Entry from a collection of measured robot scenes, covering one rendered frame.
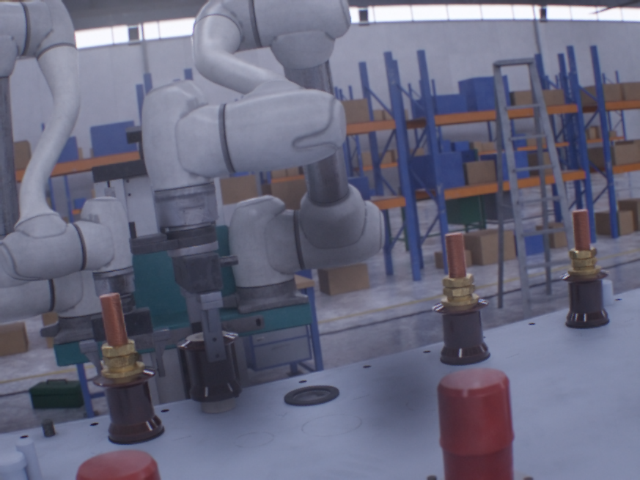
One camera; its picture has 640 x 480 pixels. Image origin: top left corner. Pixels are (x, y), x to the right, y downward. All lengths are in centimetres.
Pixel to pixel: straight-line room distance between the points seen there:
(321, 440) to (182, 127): 46
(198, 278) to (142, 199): 104
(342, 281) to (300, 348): 406
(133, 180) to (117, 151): 668
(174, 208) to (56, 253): 50
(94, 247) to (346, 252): 64
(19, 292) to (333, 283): 786
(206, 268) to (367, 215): 86
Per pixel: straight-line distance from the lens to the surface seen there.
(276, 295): 187
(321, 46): 155
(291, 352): 547
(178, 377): 212
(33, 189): 156
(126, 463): 60
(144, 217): 205
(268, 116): 101
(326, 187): 175
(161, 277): 198
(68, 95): 169
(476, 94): 1043
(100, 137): 873
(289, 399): 112
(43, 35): 175
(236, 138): 102
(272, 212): 185
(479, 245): 1031
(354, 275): 953
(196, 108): 105
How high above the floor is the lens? 171
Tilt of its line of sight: 7 degrees down
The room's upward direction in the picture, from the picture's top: 8 degrees counter-clockwise
